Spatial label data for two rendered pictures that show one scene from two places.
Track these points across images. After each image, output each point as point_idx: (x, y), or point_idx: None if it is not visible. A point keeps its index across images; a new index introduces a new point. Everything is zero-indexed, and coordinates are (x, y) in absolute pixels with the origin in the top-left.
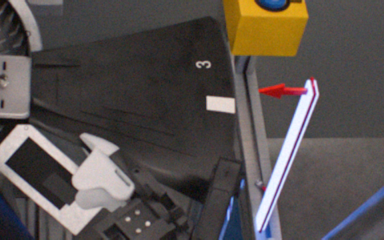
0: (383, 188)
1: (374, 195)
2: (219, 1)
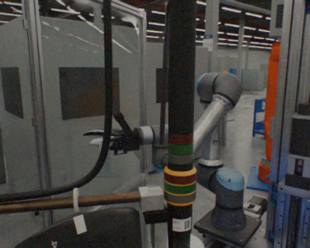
0: None
1: None
2: None
